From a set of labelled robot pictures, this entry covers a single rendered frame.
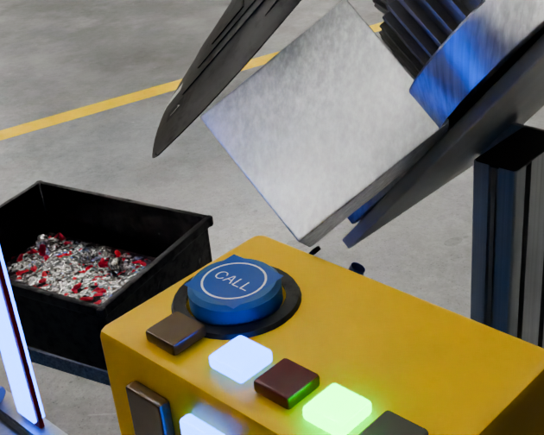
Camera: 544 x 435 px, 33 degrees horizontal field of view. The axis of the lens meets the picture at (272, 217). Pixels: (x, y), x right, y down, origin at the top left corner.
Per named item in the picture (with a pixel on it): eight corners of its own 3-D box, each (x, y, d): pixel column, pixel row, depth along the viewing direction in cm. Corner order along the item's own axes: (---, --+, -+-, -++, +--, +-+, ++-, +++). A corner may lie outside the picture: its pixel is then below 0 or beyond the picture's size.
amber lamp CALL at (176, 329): (208, 336, 38) (206, 324, 37) (174, 358, 36) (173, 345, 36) (179, 320, 39) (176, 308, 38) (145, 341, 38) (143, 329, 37)
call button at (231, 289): (303, 305, 40) (300, 270, 39) (237, 350, 37) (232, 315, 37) (237, 274, 42) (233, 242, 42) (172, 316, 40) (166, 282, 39)
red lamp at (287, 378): (321, 386, 34) (320, 374, 34) (288, 412, 33) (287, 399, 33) (286, 368, 35) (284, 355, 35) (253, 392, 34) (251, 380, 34)
